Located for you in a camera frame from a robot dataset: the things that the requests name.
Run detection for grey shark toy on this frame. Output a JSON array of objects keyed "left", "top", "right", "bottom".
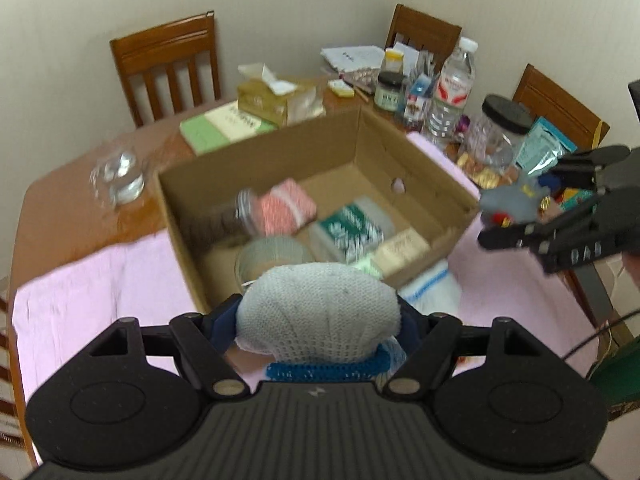
[{"left": 480, "top": 176, "right": 550, "bottom": 223}]

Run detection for white sock blue stripe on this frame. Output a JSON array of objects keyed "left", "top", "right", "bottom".
[{"left": 398, "top": 259, "right": 462, "bottom": 316}]

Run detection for green white tissue pack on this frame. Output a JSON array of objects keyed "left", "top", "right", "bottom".
[{"left": 350, "top": 254, "right": 384, "bottom": 281}]

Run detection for clear jar with brown contents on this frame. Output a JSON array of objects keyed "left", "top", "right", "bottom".
[{"left": 180, "top": 188, "right": 265, "bottom": 252}]

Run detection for white knitted sock blue cuff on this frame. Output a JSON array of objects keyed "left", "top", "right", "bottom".
[{"left": 235, "top": 263, "right": 407, "bottom": 386}]

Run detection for green medical cotton box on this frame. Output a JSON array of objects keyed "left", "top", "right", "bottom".
[{"left": 308, "top": 195, "right": 396, "bottom": 264}]

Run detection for pink white knitted sock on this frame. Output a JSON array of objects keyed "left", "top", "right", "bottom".
[{"left": 258, "top": 179, "right": 318, "bottom": 236}]

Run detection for teal snack packet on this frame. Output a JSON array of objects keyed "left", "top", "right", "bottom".
[{"left": 515, "top": 117, "right": 577, "bottom": 176}]

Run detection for wooden chair right near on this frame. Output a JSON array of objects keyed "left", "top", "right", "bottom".
[{"left": 513, "top": 64, "right": 610, "bottom": 150}]

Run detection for pink table cloth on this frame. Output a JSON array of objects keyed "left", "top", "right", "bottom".
[{"left": 12, "top": 115, "right": 598, "bottom": 394}]

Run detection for gold foil candy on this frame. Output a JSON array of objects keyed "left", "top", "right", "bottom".
[{"left": 457, "top": 153, "right": 502, "bottom": 190}]

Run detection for black lidded plastic jar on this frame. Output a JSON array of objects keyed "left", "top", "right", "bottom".
[{"left": 459, "top": 93, "right": 534, "bottom": 174}]

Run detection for clear water bottle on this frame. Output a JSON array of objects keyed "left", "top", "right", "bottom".
[{"left": 423, "top": 37, "right": 478, "bottom": 145}]

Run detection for brown cardboard box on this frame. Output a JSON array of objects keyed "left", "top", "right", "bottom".
[{"left": 152, "top": 104, "right": 482, "bottom": 316}]

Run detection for dark lidded small jar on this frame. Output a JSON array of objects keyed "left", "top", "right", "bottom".
[{"left": 374, "top": 70, "right": 404, "bottom": 113}]

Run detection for green book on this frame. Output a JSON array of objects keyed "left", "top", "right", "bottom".
[{"left": 180, "top": 101, "right": 277, "bottom": 155}]

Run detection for yellow lidded bottle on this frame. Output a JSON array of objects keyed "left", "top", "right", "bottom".
[{"left": 381, "top": 48, "right": 405, "bottom": 74}]

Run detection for white papers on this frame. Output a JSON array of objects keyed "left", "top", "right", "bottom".
[{"left": 320, "top": 46, "right": 385, "bottom": 73}]

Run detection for yellow white small box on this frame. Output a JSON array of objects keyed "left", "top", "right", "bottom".
[{"left": 326, "top": 79, "right": 356, "bottom": 99}]

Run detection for gold tissue box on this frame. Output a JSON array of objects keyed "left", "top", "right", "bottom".
[{"left": 236, "top": 63, "right": 326, "bottom": 127}]

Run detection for wooden chair behind box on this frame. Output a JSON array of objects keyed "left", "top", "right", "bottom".
[{"left": 110, "top": 11, "right": 222, "bottom": 128}]

